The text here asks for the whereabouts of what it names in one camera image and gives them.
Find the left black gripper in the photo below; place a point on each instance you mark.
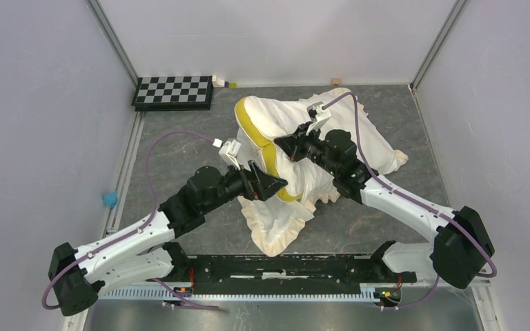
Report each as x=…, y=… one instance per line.
x=257, y=183

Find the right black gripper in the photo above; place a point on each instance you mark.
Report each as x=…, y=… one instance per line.
x=293, y=145

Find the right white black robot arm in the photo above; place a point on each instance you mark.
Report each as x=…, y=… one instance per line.
x=457, y=248

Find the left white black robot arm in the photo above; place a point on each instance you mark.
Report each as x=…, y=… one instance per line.
x=79, y=276

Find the small white block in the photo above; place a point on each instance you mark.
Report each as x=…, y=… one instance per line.
x=218, y=82

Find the black white checkerboard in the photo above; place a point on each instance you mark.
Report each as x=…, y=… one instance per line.
x=179, y=93

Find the blue small object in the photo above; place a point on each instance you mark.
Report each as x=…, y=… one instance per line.
x=109, y=199

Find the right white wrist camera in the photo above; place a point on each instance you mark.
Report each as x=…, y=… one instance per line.
x=319, y=116

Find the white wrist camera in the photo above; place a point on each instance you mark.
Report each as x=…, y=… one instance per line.
x=228, y=151
x=319, y=116

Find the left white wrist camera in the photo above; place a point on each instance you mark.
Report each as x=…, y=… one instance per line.
x=228, y=151

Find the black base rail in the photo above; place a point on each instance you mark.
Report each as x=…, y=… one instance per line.
x=284, y=274

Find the white toothed cable tray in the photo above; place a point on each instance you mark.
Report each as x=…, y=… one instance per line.
x=156, y=292

